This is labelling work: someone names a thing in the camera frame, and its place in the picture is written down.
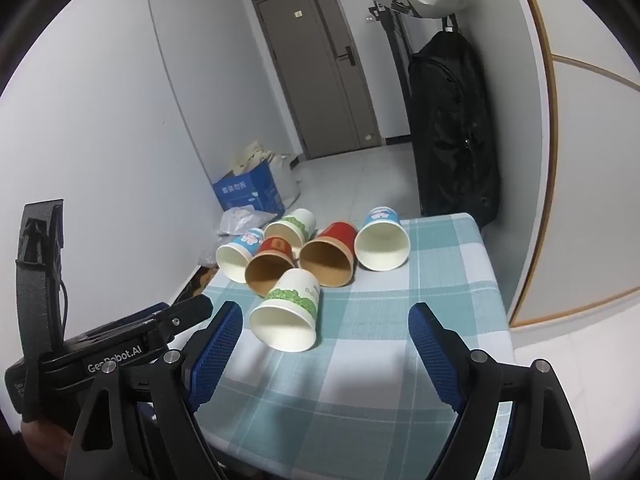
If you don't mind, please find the beige packing paper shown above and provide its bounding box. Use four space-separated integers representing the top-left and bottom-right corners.
235 141 281 173

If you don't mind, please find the grey door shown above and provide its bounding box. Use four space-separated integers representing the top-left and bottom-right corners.
252 0 383 161

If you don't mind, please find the white plastic bag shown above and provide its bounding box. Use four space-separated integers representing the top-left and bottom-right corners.
270 152 303 206
217 207 273 236

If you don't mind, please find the plain red paper cup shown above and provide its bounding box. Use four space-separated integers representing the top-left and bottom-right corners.
298 221 359 288

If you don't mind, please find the black coat rack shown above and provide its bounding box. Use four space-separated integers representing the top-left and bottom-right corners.
367 0 416 141

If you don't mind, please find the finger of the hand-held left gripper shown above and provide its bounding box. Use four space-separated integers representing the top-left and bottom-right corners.
127 294 214 342

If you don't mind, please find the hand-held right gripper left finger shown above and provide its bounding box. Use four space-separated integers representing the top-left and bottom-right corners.
64 301 245 480

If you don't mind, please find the blue checked tablecloth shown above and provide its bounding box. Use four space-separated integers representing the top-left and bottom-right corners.
197 214 517 478

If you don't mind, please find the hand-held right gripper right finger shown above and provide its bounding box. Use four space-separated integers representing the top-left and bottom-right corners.
407 303 588 480

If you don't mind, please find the blue and white cup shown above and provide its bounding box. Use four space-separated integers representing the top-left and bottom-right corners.
354 206 411 271
215 228 266 284

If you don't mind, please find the red cup white mark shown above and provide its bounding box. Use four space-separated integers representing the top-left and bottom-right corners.
244 236 297 297

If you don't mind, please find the black hanging bag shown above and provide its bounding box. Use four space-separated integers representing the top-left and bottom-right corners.
407 15 502 231

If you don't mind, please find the blue cardboard box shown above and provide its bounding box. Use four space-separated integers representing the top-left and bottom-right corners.
212 162 286 218

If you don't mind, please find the white wardrobe door wood trim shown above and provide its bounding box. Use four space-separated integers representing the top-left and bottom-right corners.
507 0 640 331

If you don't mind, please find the white cup green print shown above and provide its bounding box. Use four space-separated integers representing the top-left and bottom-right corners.
249 267 321 352
263 208 318 256

